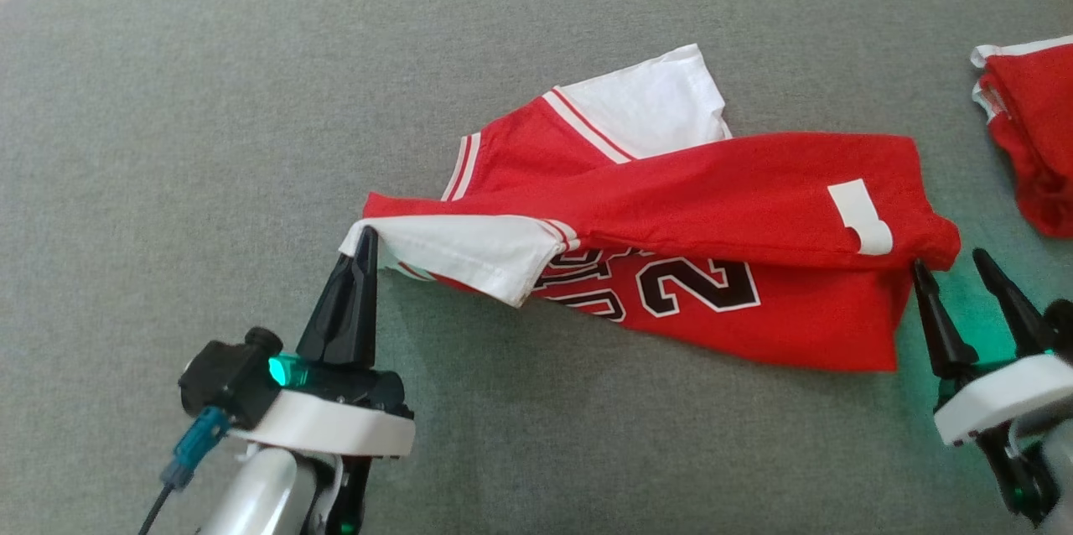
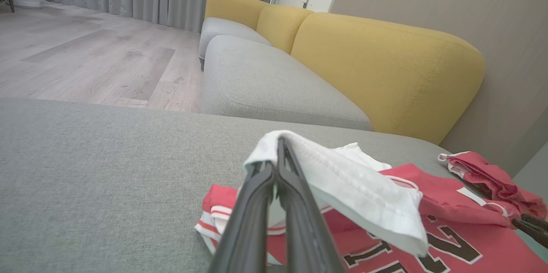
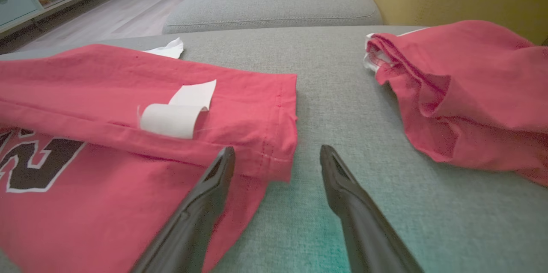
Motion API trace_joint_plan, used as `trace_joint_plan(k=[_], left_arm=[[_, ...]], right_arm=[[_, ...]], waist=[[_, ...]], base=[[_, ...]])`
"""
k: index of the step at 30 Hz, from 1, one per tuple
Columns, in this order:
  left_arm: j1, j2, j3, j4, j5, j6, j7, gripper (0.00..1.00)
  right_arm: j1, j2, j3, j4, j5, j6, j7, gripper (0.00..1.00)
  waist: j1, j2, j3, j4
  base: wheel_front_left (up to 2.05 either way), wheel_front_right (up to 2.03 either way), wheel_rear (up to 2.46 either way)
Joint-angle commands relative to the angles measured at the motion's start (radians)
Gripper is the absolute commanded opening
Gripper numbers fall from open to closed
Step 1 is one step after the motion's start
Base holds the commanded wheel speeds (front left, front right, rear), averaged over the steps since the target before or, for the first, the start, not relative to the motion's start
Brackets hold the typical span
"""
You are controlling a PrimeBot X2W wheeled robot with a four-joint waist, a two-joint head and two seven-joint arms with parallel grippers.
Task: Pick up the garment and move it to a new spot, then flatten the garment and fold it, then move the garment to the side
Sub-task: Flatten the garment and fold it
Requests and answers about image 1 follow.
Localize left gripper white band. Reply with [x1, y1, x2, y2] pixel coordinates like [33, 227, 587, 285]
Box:
[228, 226, 417, 459]

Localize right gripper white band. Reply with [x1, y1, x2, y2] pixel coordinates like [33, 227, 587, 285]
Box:
[910, 247, 1073, 447]

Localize red basketball jersey white sleeves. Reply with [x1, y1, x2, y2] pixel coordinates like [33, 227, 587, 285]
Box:
[339, 44, 963, 373]

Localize red shorts white stripe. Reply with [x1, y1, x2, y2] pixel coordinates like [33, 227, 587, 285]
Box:
[971, 35, 1073, 239]

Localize large grey sofa seat cushion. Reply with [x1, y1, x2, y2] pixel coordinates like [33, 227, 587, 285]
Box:
[0, 0, 1073, 535]

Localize blue left camera cable plug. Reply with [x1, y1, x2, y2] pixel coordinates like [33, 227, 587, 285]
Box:
[137, 406, 231, 535]

